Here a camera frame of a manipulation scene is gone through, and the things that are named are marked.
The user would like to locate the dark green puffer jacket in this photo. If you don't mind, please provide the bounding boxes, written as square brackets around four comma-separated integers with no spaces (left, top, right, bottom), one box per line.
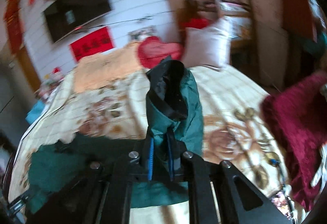
[26,58,203,214]

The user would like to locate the floral cream bedspread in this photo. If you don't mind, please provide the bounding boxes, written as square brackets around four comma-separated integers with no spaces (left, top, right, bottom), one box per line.
[8,42,307,224]

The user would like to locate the blue paper bag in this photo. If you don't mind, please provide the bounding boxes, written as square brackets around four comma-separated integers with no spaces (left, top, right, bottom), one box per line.
[26,100,45,124]

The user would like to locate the maroon velvet blanket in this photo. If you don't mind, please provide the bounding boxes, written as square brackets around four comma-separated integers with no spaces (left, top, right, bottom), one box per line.
[261,71,326,211]

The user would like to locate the wooden bedside chair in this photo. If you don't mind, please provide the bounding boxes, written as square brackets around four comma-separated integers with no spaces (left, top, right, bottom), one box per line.
[180,0,259,70]

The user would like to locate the white satin pillow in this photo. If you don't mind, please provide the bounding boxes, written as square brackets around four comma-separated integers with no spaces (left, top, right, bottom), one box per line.
[181,17,232,71]

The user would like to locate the red pillow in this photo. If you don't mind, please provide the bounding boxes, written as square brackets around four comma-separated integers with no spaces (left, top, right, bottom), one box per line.
[137,36,184,69]

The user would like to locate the red calligraphy wall banner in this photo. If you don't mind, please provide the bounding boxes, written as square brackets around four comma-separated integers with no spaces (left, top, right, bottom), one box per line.
[70,27,114,62]

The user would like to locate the wall mounted television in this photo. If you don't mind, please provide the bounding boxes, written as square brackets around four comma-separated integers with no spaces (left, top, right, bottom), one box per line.
[43,0,111,43]

